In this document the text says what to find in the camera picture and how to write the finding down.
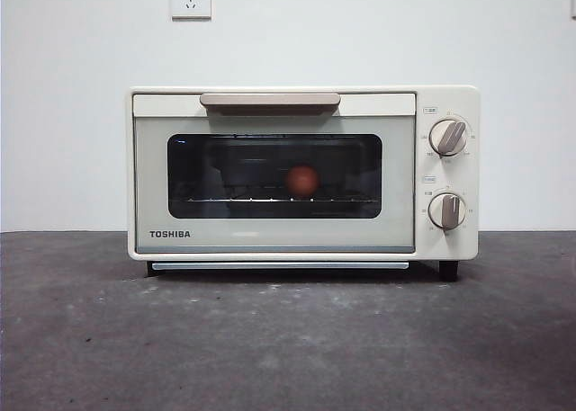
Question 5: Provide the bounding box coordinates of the brown egg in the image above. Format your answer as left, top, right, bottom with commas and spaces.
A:
285, 165, 320, 195

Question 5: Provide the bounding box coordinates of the oven door with glass window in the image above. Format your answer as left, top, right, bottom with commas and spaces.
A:
132, 92, 417, 254

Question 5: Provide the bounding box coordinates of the beige oven door handle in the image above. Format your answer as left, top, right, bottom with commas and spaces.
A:
200, 93, 342, 115

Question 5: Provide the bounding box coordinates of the silver crumb tray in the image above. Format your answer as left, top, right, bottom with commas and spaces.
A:
150, 261, 410, 271

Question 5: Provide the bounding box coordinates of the cream oven knob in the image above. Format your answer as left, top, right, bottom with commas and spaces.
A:
427, 119, 468, 156
427, 192, 467, 231

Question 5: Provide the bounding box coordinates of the cream Toshiba toaster oven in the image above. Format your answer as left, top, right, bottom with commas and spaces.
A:
125, 85, 481, 264

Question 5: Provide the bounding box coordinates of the metal wire oven rack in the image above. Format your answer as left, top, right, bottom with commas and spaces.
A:
187, 197, 374, 204

